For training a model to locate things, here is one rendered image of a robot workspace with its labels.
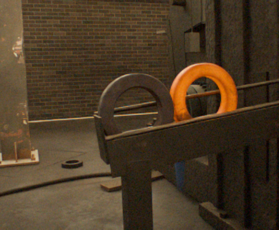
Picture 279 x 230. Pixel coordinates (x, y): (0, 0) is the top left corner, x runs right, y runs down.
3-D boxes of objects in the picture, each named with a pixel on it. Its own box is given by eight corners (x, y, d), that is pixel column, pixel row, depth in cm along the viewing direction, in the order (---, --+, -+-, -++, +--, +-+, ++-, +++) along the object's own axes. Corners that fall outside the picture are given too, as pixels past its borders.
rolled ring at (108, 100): (166, 65, 81) (161, 66, 84) (91, 82, 76) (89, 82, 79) (181, 139, 84) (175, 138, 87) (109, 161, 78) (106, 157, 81)
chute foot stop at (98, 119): (100, 157, 83) (93, 115, 82) (103, 157, 83) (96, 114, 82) (106, 165, 76) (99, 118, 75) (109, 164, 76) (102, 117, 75)
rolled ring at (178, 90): (231, 139, 89) (224, 138, 92) (243, 70, 88) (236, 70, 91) (167, 131, 83) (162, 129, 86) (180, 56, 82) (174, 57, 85)
